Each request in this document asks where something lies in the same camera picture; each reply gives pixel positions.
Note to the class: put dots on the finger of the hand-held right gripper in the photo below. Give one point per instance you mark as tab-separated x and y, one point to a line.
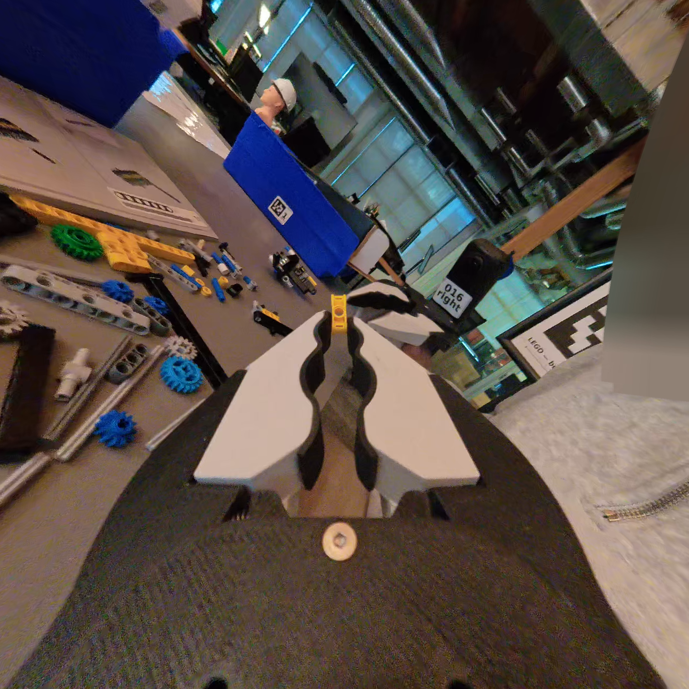
403	331
377	292

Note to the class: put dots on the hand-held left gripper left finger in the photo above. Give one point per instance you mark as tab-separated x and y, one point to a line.
258	425

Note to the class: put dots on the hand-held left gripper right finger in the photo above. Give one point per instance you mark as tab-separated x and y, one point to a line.
414	425

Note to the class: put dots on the small yellow lego liftarm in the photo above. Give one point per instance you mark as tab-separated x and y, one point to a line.
338	322

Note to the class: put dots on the small black lego assembly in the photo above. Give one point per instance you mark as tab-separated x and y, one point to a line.
293	272

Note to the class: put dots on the large blue lego gear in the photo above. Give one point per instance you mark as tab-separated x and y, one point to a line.
182	374

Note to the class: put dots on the light grey lego axle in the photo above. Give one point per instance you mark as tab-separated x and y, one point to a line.
107	406
167	435

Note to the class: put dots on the light grey lego gear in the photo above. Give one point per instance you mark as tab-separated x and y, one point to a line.
180	347

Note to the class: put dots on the long black lego beam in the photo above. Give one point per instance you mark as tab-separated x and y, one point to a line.
177	317

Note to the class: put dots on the cluster of small lego pins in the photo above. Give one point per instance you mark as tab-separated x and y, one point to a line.
218	288

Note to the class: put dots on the blue bevel lego gear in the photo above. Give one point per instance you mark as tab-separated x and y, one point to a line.
114	428

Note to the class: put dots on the short dark grey lego beam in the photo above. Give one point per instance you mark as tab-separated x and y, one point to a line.
156	323

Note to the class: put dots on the dark grey three-hole lego beam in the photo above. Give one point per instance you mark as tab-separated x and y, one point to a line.
126	363

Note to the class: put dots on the small blue lego gear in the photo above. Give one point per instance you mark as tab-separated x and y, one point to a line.
117	290
157	304

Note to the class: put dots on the dark grey lego axle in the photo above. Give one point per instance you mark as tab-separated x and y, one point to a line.
89	387

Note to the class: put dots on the thin grey lego beam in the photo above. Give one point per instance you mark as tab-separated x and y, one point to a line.
172	273

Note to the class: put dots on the white lego connector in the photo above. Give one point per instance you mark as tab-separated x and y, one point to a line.
72	374

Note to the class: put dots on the yellow lego plate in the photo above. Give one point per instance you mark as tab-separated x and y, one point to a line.
126	253

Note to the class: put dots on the long light grey lego beam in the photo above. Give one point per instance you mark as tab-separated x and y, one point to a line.
70	299

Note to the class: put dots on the green lego gear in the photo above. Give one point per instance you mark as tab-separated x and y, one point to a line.
75	242

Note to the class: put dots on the white lego gear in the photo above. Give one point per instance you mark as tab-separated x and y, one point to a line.
12	320

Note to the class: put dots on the long yellow lego beam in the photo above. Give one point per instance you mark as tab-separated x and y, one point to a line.
43	212

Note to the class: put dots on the lego instruction booklet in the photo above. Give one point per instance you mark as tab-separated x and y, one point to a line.
80	161

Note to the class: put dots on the blue cloth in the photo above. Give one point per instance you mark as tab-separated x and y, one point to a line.
507	267

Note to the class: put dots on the white box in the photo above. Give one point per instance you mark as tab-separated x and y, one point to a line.
371	250

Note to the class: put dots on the black framed sign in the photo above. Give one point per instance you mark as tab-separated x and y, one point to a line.
570	328

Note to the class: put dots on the wooden beam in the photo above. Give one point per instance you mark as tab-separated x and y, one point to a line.
581	199

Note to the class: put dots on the small blue bin with tag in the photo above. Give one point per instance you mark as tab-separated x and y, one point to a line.
280	177

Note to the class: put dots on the person's grey sweater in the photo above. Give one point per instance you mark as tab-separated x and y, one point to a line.
592	511

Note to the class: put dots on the mannequin with white hard hat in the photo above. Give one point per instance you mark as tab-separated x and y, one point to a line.
280	99

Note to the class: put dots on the black textured block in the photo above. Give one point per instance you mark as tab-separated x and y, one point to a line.
24	387

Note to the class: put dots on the glossy paper sheet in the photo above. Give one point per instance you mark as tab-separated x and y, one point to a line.
183	110

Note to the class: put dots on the background workbench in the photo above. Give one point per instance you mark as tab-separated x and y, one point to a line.
215	59

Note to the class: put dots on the white cardboard sheets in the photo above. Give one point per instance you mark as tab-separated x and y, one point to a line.
172	13

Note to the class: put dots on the large blue bin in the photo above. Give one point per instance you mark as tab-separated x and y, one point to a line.
80	54

